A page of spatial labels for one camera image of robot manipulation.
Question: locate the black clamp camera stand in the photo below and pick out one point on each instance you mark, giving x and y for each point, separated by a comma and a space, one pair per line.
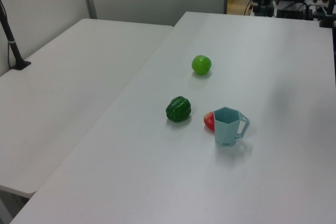
328, 16

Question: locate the red and yellow toy peach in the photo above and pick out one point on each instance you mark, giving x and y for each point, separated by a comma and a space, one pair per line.
209, 121

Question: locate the dark green toy bell pepper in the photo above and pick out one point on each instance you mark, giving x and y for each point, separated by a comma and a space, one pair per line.
178, 110

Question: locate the teal hexagonal plastic mug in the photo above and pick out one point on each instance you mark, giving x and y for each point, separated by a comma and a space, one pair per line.
225, 132

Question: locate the light green toy apple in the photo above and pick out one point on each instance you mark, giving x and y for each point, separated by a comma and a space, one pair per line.
201, 65

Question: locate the black pole stand with base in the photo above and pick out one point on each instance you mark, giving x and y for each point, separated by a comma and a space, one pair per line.
11, 45

